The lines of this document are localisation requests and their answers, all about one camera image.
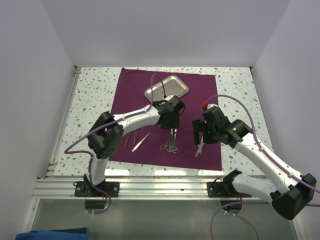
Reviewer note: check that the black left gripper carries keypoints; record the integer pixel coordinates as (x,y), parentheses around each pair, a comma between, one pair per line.
(174,124)

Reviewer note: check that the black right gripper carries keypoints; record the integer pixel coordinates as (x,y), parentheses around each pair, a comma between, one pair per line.
(201,125)

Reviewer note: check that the steel scalpel handle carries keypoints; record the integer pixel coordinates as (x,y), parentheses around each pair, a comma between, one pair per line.
(200,146)

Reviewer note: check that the purple surgical cloth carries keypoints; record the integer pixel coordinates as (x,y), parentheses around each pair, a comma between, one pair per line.
(129,96)

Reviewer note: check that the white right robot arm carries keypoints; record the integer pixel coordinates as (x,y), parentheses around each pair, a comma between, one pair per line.
(286,189)

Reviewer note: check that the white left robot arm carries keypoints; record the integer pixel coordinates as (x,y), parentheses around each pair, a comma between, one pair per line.
(105,136)

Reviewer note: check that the steel surgical scissors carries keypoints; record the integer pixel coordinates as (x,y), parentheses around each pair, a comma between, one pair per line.
(170,146)

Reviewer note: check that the stainless steel instrument tray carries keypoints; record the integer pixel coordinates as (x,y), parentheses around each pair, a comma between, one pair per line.
(171,85)

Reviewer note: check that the steel forceps with rings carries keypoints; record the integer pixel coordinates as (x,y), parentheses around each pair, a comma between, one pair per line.
(167,142)

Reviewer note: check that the green cloth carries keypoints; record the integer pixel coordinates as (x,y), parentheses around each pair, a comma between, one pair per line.
(81,230)

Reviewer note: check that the blue cloth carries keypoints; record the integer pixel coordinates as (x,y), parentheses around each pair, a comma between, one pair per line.
(51,235)

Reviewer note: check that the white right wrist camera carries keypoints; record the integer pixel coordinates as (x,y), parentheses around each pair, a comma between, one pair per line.
(205,106)

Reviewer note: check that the aluminium mounting rail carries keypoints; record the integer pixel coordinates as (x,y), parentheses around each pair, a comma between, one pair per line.
(130,188)

